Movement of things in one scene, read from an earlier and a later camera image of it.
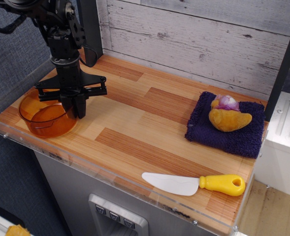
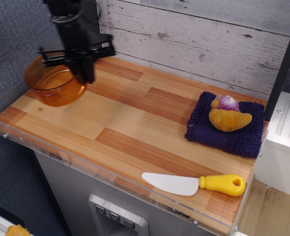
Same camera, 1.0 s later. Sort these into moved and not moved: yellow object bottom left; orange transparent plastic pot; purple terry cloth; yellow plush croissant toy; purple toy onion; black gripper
Moved: orange transparent plastic pot; black gripper
Not moved: yellow plush croissant toy; purple toy onion; yellow object bottom left; purple terry cloth
